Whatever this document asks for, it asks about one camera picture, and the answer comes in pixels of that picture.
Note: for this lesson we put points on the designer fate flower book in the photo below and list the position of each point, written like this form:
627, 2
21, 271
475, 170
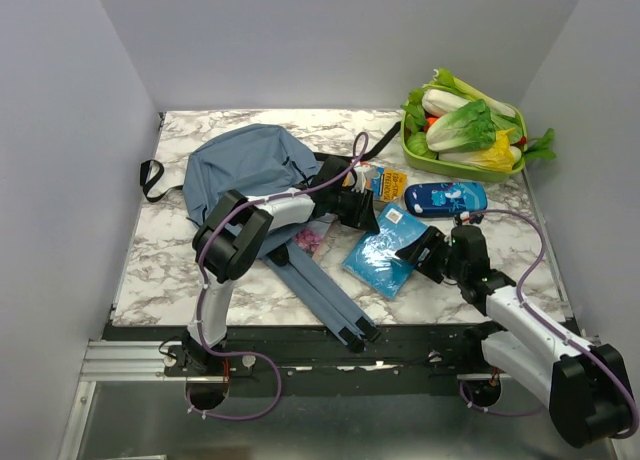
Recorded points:
312, 237

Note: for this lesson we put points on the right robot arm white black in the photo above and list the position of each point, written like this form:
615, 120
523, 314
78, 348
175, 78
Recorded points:
585, 387

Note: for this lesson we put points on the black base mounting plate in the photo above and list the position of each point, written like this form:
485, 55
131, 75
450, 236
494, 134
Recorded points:
311, 362

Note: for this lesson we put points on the blue pencil case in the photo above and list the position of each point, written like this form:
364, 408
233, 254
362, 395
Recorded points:
444, 199

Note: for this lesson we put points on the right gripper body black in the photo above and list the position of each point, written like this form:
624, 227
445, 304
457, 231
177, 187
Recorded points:
459, 268

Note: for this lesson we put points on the green vegetable tray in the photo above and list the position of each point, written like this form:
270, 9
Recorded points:
451, 169

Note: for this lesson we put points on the dark green spinach leaf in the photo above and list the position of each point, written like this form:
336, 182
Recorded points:
540, 148

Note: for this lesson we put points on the bok choy stalk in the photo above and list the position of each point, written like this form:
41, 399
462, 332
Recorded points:
444, 80

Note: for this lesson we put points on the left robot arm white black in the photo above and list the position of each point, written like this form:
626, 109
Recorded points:
242, 229

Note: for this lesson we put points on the blue plastic-wrapped book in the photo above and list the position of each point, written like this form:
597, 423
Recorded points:
373, 260

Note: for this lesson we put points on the yellow leafy vegetable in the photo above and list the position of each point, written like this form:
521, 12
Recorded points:
500, 157

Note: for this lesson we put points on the white napa cabbage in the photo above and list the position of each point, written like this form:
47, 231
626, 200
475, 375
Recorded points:
439, 103

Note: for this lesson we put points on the blue student backpack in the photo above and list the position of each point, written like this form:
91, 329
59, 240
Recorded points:
252, 159

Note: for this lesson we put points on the aluminium rail frame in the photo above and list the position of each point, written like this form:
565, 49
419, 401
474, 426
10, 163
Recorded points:
127, 408

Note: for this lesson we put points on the orange comic book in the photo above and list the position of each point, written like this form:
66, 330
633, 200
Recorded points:
387, 185

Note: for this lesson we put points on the green leafy lettuce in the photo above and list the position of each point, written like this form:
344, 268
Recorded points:
472, 127

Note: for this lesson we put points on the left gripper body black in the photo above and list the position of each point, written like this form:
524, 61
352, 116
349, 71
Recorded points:
347, 206

